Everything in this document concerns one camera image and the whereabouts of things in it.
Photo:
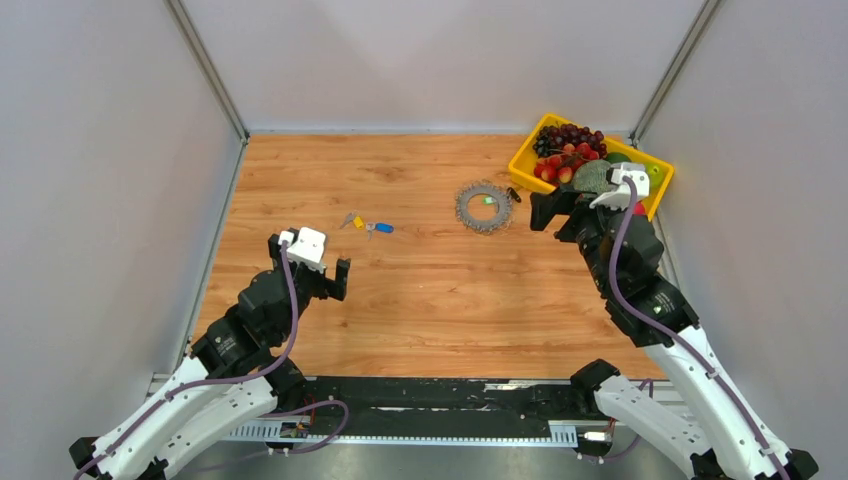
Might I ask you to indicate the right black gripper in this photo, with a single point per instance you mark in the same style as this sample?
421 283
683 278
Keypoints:
572 202

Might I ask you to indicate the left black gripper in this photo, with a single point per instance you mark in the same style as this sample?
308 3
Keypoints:
328 287

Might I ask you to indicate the black key fob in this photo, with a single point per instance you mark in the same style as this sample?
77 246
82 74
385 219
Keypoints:
514 195

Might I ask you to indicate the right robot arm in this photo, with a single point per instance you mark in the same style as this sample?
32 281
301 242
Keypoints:
724 438

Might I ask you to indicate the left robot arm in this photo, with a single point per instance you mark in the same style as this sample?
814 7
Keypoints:
239 370

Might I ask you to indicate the red cherry bunch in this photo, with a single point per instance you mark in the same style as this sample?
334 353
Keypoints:
558 165

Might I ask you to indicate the yellow plastic bin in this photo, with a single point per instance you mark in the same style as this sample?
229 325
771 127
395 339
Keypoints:
523 162

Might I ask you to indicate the green netted melon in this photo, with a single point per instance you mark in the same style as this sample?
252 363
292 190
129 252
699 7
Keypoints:
592 177

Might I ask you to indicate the dark grape bunch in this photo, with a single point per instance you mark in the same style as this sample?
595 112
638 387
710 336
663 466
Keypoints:
568 137

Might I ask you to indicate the yellow tag key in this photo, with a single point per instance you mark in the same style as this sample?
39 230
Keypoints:
354 219

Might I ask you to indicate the blue tag key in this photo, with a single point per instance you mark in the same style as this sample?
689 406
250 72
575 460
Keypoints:
379 227

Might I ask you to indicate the dark green lime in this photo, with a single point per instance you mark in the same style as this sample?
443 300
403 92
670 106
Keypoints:
617 157

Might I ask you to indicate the light green apple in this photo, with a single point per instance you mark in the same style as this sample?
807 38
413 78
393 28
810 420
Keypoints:
656 176

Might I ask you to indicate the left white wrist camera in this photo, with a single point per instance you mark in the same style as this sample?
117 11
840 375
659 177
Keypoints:
304 246

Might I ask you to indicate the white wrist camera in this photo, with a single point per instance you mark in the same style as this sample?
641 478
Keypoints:
628 180
304 246

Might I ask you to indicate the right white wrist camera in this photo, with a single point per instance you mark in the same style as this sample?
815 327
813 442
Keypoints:
628 180

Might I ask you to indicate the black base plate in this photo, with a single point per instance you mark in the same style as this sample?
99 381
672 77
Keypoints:
490 409

